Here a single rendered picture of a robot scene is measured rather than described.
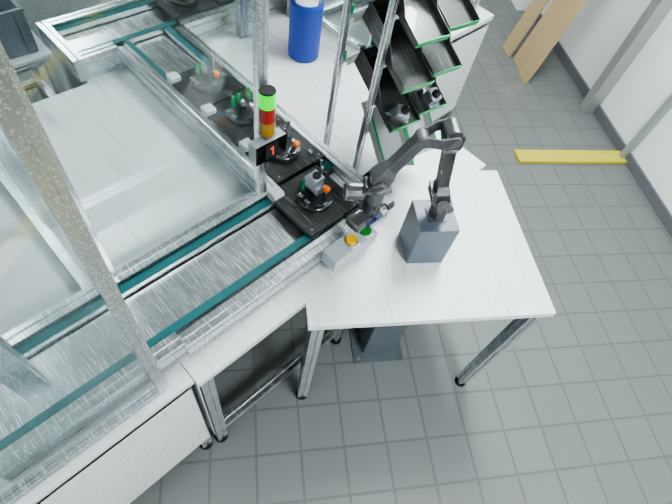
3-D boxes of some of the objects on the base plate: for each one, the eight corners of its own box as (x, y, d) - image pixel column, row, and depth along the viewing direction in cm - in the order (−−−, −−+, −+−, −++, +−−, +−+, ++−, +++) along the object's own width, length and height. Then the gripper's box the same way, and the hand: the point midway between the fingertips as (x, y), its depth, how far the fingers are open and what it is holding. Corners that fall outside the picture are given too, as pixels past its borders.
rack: (410, 147, 207) (479, -48, 141) (352, 184, 190) (400, -18, 124) (376, 121, 214) (427, -77, 148) (317, 154, 197) (346, -52, 131)
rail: (386, 216, 183) (392, 198, 174) (190, 358, 141) (186, 344, 132) (376, 208, 184) (382, 189, 175) (180, 345, 143) (175, 330, 134)
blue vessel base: (324, 57, 236) (331, 4, 214) (301, 67, 229) (306, 13, 207) (304, 41, 241) (308, -12, 219) (281, 51, 234) (283, -3, 212)
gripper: (361, 218, 145) (353, 246, 158) (400, 190, 153) (390, 219, 166) (347, 206, 147) (341, 235, 160) (386, 179, 156) (377, 208, 168)
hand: (367, 221), depth 160 cm, fingers closed
